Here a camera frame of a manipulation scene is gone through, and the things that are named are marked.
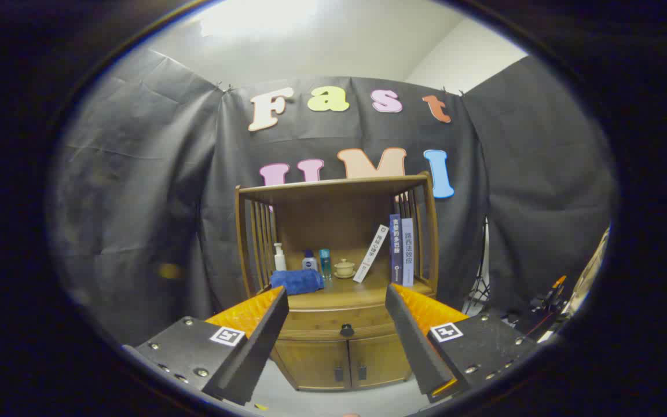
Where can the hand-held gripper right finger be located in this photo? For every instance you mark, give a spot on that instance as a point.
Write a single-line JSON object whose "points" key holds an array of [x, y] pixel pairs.
{"points": [[414, 347]]}

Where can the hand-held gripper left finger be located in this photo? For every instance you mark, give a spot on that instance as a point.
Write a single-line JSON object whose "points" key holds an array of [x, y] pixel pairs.
{"points": [[258, 353]]}

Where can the wooden drawer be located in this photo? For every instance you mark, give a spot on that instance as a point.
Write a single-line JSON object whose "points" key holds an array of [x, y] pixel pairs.
{"points": [[322, 321]]}

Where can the wooden cabinet door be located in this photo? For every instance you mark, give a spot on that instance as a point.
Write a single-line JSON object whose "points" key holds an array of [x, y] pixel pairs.
{"points": [[310, 365], [380, 359]]}

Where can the wooden countertop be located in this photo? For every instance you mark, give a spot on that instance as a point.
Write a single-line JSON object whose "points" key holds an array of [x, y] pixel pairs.
{"points": [[345, 295]]}

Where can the wooden cabinet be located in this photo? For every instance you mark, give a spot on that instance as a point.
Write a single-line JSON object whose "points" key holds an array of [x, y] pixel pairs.
{"points": [[333, 220]]}

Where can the blue towel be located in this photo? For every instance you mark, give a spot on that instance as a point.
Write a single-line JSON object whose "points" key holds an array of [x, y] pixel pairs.
{"points": [[296, 281]]}

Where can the black tripod stand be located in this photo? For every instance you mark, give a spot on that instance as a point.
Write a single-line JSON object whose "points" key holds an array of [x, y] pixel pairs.
{"points": [[475, 292]]}

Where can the light purple book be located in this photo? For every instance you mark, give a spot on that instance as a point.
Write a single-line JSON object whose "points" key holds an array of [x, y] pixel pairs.
{"points": [[407, 255]]}

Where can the white pump bottle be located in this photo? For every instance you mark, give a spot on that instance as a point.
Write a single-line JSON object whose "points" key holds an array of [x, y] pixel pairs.
{"points": [[280, 262]]}

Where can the dark blue book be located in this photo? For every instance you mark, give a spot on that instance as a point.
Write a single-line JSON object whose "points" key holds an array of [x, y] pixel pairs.
{"points": [[395, 249]]}

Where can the white bottle with blue cap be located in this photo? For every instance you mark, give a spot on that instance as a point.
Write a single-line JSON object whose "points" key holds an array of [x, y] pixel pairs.
{"points": [[309, 263]]}

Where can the white book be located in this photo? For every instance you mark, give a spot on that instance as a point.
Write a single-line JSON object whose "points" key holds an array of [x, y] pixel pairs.
{"points": [[371, 253]]}

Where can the beige lidded teacup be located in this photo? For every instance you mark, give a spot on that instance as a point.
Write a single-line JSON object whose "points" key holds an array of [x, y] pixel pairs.
{"points": [[344, 269]]}

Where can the clear blue bottle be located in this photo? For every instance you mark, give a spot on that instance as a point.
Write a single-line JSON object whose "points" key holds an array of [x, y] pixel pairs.
{"points": [[325, 263]]}

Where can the black and orange clamp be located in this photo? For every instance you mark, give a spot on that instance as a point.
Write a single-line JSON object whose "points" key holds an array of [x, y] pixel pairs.
{"points": [[552, 292]]}

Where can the black backdrop cloth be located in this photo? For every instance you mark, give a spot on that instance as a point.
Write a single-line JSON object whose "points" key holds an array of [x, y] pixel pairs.
{"points": [[136, 174]]}

